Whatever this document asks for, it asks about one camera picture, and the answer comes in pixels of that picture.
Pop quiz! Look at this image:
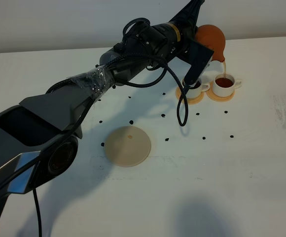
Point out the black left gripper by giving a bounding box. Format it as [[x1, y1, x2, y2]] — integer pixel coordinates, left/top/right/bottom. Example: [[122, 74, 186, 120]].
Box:
[[157, 0, 205, 61]]

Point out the brown clay teapot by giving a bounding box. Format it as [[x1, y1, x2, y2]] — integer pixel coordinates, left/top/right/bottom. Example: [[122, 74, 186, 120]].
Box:
[[195, 25, 226, 63]]

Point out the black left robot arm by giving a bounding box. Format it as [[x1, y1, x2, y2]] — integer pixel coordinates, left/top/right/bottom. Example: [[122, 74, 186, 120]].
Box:
[[0, 0, 202, 217]]

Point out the beige round teapot coaster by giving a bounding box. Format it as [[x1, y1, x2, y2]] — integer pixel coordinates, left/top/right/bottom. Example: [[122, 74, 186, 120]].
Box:
[[104, 126, 151, 167]]

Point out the left orange cup coaster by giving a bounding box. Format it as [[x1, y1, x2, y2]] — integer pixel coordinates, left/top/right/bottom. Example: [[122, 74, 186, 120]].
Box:
[[176, 87, 204, 105]]

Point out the orange cup coaster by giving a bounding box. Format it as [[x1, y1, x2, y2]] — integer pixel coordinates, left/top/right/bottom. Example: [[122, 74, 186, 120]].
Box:
[[176, 87, 204, 105], [206, 81, 235, 102]]

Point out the left white teacup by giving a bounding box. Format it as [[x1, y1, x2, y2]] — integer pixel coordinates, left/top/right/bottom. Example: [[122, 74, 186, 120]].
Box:
[[186, 78, 211, 99]]

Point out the white teacup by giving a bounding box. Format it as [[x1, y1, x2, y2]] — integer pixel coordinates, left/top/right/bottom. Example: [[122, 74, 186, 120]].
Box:
[[212, 73, 243, 98], [186, 78, 211, 99]]

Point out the right white teacup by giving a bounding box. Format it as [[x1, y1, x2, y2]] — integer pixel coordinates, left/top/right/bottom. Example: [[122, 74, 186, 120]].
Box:
[[212, 73, 243, 98]]

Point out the right orange cup coaster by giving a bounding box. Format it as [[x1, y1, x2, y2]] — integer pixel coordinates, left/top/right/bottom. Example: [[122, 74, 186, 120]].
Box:
[[206, 81, 235, 102]]

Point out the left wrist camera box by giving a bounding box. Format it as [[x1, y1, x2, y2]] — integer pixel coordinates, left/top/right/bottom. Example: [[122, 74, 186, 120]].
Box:
[[177, 39, 214, 87]]

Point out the black smooth arm cable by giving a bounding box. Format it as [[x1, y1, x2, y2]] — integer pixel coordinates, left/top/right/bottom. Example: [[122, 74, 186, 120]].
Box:
[[0, 17, 168, 237]]

